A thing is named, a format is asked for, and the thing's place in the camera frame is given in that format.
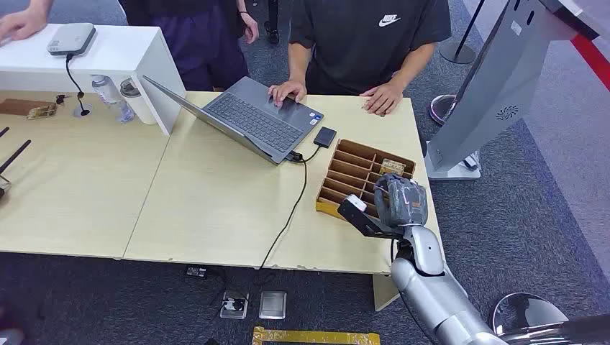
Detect person's left hand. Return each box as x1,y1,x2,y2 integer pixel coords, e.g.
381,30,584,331
240,11,260,45
359,80,405,118

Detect person's right hand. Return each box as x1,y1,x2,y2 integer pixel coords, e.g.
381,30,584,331
268,79,309,108
0,6,49,44

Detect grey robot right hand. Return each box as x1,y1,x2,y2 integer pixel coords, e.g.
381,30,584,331
373,172,429,228

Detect patterned card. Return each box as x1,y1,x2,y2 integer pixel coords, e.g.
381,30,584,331
26,103,58,121
378,158,407,177

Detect person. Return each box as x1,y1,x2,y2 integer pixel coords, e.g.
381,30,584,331
268,0,452,118
118,0,260,92

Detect black card reader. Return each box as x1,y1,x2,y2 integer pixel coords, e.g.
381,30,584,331
313,126,338,149

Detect grey laptop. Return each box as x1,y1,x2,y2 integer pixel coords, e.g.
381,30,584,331
142,75,325,166

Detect grey flat box device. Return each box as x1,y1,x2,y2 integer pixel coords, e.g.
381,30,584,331
46,22,97,58

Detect chrome stanchion base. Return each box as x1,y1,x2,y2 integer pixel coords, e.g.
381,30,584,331
427,93,459,127

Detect cardboard divider box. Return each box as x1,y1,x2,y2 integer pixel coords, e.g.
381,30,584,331
315,139,417,223

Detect brown wooden block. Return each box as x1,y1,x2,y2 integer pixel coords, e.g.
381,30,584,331
0,98,54,118

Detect black stanchion with round base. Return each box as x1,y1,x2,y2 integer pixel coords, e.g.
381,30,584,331
439,0,487,65

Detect pale wooden desk leg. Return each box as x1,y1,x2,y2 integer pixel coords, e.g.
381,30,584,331
372,273,402,313

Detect white desk shelf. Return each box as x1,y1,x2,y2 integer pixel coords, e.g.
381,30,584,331
0,24,187,138

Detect clear plastic water bottle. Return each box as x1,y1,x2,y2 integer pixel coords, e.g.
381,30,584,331
90,74,136,125

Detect grey kiosk stand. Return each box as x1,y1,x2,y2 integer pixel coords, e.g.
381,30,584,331
423,0,602,182

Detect white tumbler cup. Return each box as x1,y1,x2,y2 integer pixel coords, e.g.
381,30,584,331
119,78,159,127

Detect chrome stanchion with pole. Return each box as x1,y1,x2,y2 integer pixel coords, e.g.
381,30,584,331
491,291,610,345

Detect metal floor socket plate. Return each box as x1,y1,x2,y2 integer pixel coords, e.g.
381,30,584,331
258,290,288,321

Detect floor socket with plug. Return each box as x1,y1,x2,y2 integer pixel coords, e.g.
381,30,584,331
219,290,250,321

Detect black power adapter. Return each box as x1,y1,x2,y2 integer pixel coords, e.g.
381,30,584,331
184,264,209,281

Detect red barrier belt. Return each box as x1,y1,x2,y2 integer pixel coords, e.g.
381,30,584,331
570,33,610,92

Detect black stanchion post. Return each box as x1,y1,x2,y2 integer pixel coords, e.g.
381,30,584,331
263,0,281,46

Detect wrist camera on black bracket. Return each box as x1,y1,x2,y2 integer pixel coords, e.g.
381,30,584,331
337,193,404,240

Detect black card reader cable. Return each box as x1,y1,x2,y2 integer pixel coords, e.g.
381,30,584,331
299,144,323,165

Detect black device cable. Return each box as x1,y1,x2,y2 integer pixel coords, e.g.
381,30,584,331
64,53,91,116

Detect black laptop power cable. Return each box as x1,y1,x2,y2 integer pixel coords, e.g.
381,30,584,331
257,151,310,273

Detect yellow floor tape frame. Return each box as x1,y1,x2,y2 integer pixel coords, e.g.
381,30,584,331
251,326,382,345

